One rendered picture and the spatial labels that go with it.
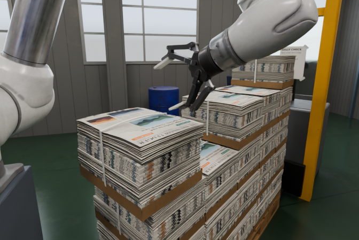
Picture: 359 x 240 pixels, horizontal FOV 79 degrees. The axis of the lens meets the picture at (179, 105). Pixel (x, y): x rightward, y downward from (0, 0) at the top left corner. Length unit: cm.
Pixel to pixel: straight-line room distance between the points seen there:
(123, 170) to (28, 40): 42
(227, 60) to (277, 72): 113
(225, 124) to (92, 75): 308
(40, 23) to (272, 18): 54
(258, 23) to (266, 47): 5
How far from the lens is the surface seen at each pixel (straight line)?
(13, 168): 69
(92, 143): 81
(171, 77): 401
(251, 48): 47
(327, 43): 209
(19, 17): 69
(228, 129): 112
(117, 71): 373
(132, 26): 390
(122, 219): 91
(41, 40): 69
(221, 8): 438
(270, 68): 162
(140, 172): 62
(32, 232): 77
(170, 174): 71
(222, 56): 50
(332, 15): 210
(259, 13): 47
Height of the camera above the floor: 129
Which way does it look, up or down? 13 degrees down
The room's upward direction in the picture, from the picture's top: straight up
